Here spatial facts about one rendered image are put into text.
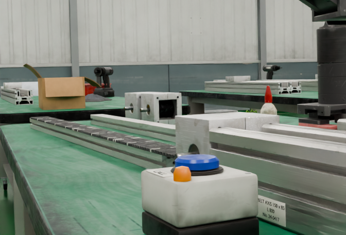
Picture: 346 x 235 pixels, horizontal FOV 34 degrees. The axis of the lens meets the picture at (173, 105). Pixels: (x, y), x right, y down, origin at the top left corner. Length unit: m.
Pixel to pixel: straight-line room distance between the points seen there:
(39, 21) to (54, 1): 0.50
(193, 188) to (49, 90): 2.26
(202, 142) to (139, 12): 11.39
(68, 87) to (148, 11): 9.44
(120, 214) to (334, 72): 0.36
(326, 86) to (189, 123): 0.21
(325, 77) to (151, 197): 0.37
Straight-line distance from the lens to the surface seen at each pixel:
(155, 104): 1.64
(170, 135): 1.29
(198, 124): 0.68
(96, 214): 0.63
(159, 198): 0.50
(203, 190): 0.48
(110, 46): 11.87
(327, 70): 0.80
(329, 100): 0.80
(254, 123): 0.69
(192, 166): 0.50
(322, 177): 0.50
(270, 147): 0.56
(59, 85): 2.72
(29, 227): 1.88
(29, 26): 11.61
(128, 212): 0.63
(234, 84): 4.43
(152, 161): 0.91
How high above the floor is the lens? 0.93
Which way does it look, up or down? 3 degrees down
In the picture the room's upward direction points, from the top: 1 degrees counter-clockwise
